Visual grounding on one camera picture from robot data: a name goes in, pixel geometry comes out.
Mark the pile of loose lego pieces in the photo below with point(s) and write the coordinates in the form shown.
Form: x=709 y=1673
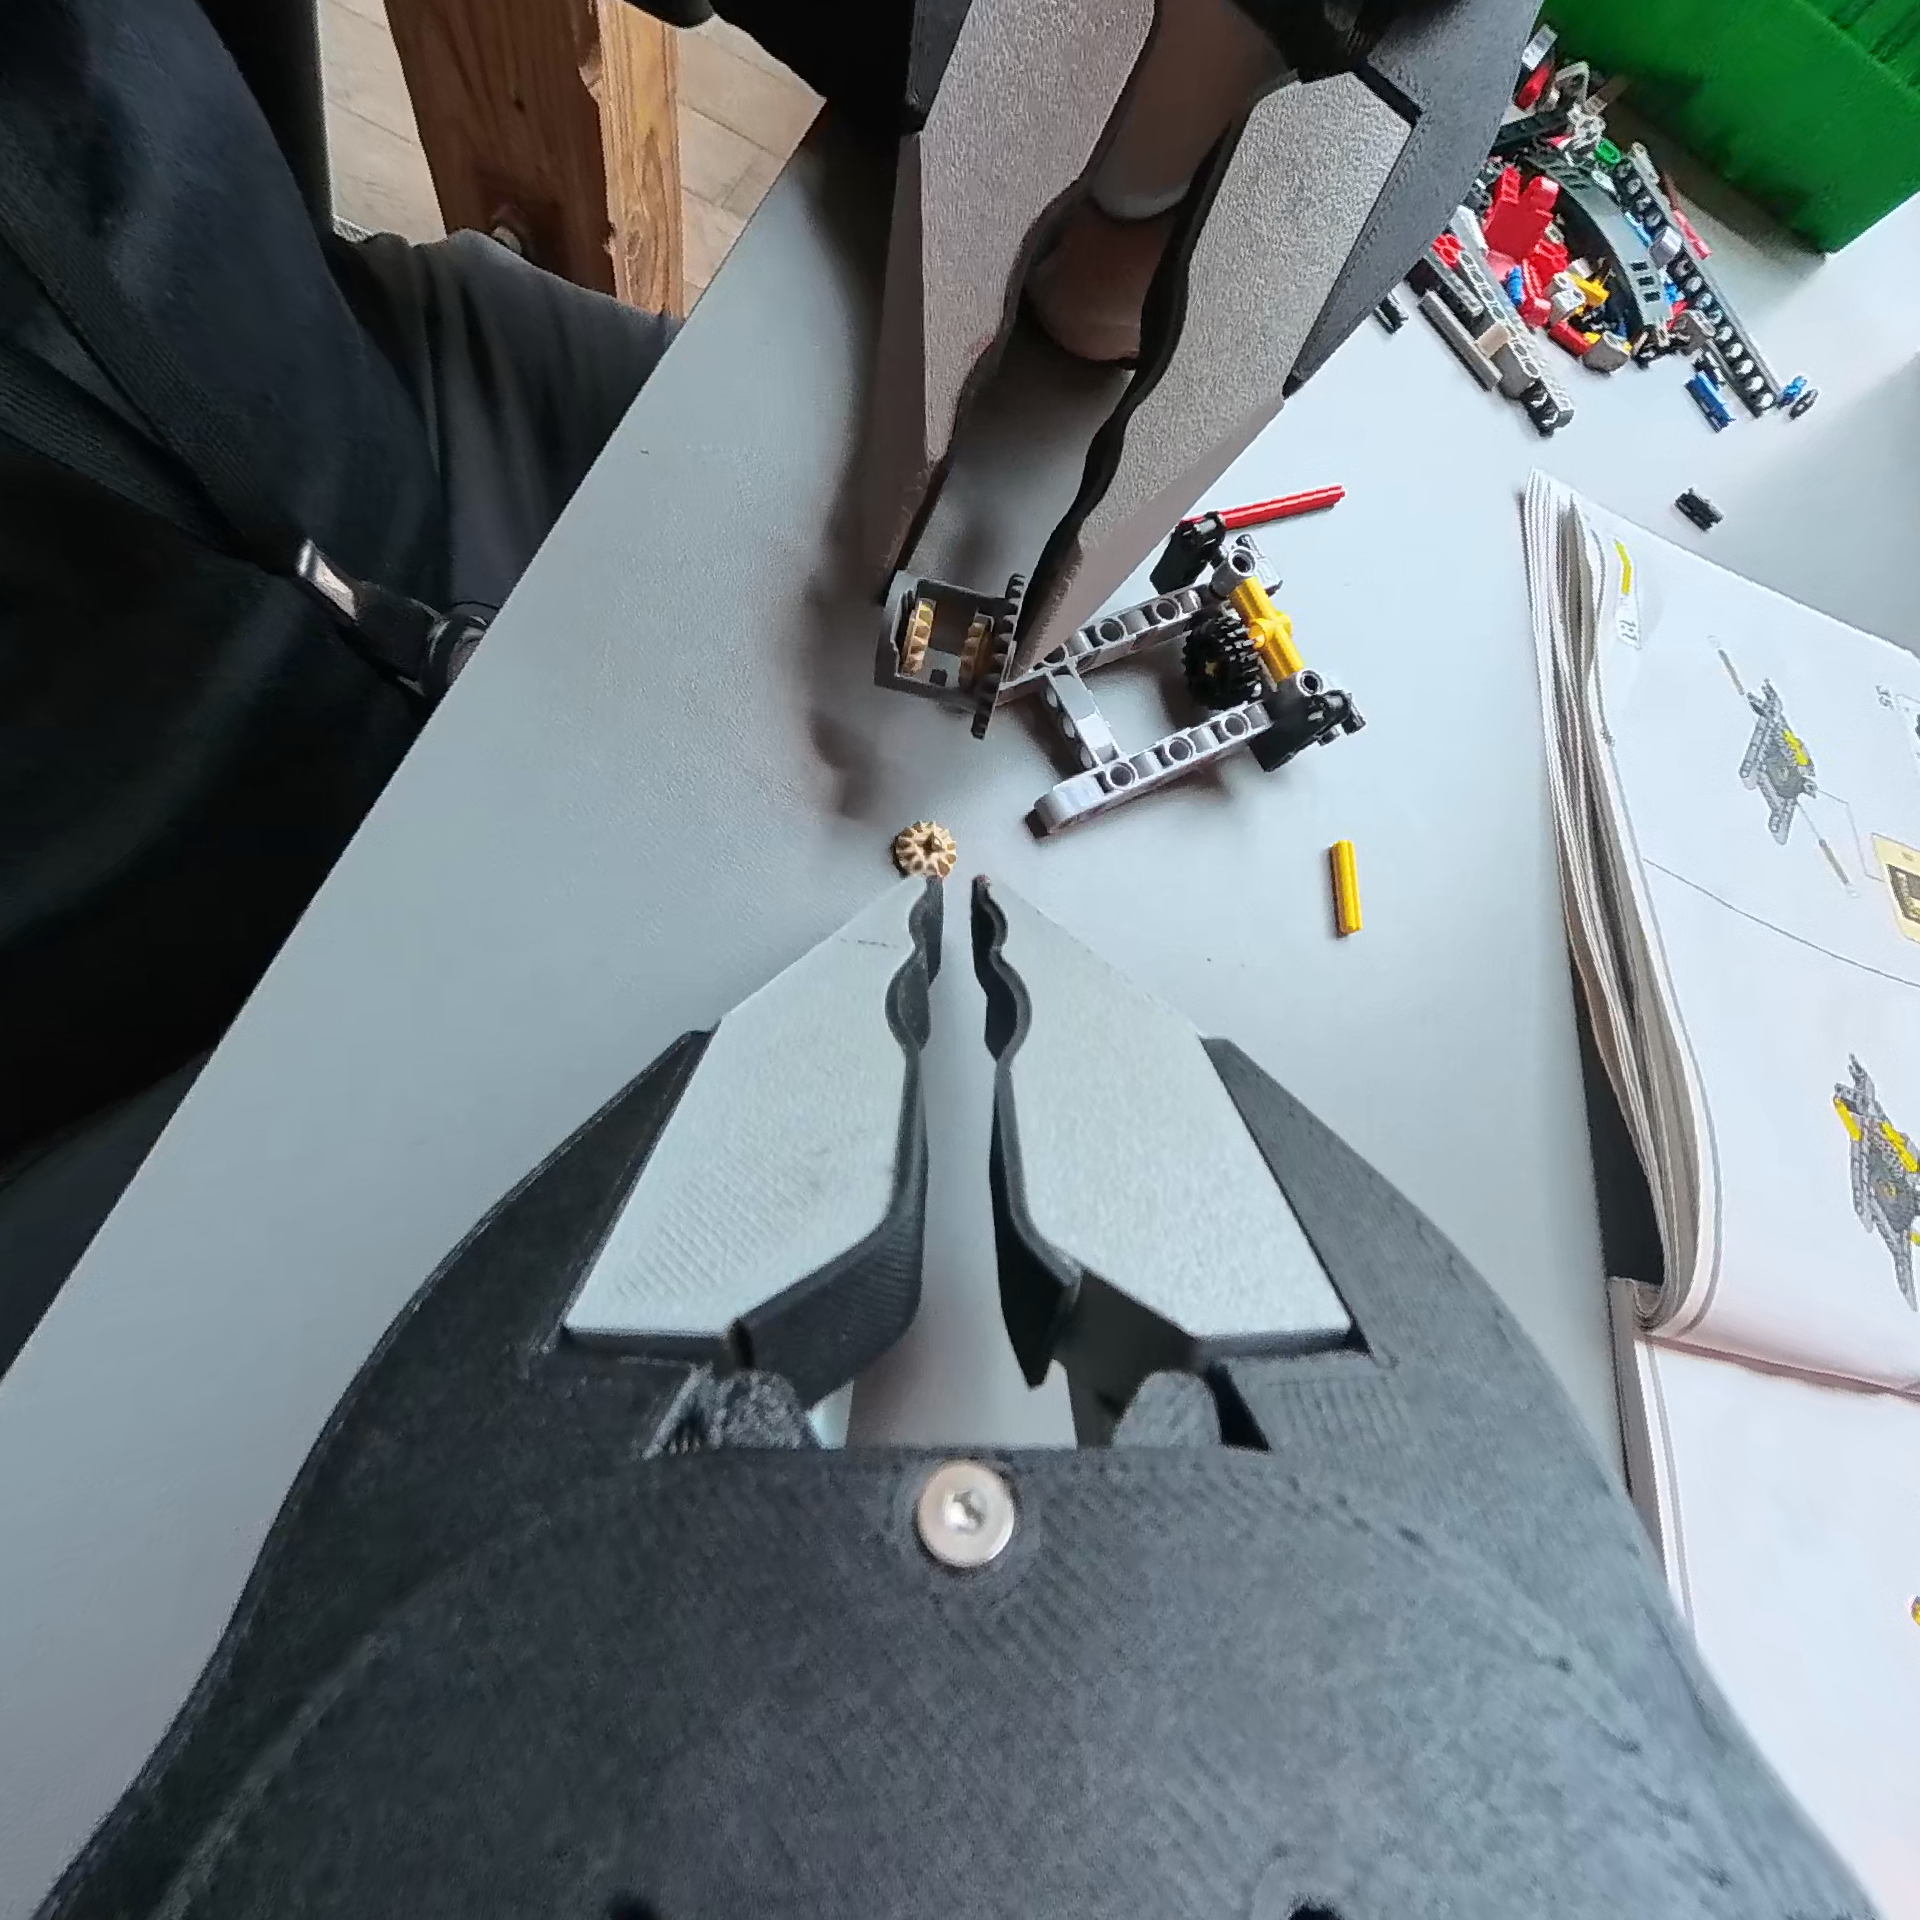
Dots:
x=1529 y=225

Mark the red lego axle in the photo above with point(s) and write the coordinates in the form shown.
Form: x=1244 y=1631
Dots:
x=1275 y=505

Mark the lego instruction booklet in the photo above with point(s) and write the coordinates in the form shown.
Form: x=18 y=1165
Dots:
x=1770 y=974

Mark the person's left hand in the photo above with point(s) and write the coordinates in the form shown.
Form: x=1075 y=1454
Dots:
x=1101 y=293

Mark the yellow lego axle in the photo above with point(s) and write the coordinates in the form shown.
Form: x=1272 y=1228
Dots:
x=1345 y=888

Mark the grey lego frame assembly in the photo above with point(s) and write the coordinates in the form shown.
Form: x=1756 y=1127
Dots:
x=1140 y=764

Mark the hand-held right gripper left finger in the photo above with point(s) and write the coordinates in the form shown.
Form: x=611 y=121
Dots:
x=749 y=1184

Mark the green plastic bin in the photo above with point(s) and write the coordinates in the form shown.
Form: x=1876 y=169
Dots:
x=1770 y=105

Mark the grey lego differential housing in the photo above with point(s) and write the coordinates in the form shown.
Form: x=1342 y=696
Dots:
x=914 y=677

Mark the small black lego piece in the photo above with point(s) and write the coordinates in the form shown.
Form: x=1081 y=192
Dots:
x=1699 y=511

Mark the tan lego bevel gear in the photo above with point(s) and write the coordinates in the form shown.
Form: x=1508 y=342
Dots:
x=922 y=852

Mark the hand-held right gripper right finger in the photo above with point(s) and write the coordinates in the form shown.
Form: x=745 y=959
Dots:
x=1140 y=1184

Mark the wooden table leg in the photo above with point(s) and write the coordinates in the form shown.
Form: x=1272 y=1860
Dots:
x=510 y=136

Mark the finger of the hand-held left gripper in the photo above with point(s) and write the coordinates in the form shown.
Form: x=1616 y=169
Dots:
x=1275 y=270
x=973 y=196

